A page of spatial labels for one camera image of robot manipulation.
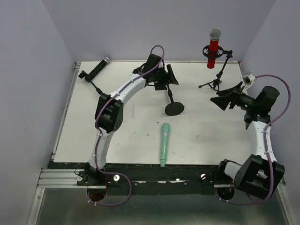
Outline black tripod shock-mount stand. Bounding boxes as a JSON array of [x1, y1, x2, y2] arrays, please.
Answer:
[[198, 45, 233, 91]]

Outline black round-base stand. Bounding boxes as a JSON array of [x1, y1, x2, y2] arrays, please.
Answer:
[[165, 84, 184, 116], [78, 71, 103, 95]]

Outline teal microphone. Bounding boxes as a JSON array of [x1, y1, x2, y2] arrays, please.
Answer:
[[160, 123, 170, 168]]

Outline red glitter microphone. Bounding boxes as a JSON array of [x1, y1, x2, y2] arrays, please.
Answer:
[[207, 28, 221, 69]]

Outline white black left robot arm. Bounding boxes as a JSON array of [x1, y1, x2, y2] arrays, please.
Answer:
[[77, 53, 178, 186]]

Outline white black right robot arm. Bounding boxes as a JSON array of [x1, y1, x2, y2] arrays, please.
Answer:
[[210, 82, 285, 200]]

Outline black glitter microphone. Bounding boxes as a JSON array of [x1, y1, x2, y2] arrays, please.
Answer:
[[89, 57, 110, 78]]

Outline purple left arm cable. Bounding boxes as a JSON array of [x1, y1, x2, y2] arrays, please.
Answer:
[[88, 45, 165, 207]]

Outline black front mounting rail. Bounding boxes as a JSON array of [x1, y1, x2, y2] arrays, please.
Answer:
[[48, 161, 244, 195]]

